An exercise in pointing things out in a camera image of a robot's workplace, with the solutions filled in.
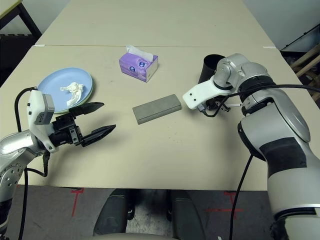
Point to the grey robot left leg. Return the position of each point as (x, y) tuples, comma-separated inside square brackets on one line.
[(112, 215)]

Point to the black metal rod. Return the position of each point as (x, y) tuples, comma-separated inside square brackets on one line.
[(300, 37)]

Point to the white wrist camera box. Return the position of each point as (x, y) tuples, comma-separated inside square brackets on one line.
[(202, 93), (41, 117)]

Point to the grey glasses case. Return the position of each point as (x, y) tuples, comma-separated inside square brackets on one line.
[(157, 108)]

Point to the green stool wooden legs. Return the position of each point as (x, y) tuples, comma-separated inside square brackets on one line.
[(306, 62)]

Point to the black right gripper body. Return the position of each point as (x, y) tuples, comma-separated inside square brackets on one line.
[(212, 105)]

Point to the grey robot leg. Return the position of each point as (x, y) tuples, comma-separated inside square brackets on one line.
[(187, 217), (112, 215)]

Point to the green plastic plate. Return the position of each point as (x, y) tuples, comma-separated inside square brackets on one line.
[(91, 92)]

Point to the purple tissue box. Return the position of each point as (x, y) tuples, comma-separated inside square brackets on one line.
[(132, 65)]

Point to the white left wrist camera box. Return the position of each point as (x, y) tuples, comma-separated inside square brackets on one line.
[(41, 117)]

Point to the dark side table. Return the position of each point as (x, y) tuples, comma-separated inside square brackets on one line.
[(15, 10)]

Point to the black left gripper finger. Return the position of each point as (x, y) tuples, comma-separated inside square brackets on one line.
[(100, 133), (87, 107)]

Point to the white tape piece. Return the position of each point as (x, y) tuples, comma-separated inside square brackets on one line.
[(269, 47), (40, 45)]

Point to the blue plastic plate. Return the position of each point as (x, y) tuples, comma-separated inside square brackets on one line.
[(55, 87)]

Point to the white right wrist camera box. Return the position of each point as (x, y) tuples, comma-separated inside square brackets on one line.
[(202, 93)]

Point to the black foam floor mats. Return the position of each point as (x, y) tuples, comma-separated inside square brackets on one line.
[(12, 55)]

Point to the grey robot right leg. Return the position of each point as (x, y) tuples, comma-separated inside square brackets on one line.
[(187, 217)]

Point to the black plastic cup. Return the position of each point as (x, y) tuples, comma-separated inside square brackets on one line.
[(207, 67)]

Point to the white tissue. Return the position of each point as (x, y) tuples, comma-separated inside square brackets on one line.
[(75, 91)]

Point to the white marker blue cap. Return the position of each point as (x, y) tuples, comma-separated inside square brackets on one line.
[(235, 105)]

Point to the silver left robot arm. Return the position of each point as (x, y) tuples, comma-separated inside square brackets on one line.
[(15, 150)]

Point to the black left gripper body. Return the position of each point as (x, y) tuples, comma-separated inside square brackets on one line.
[(65, 132)]

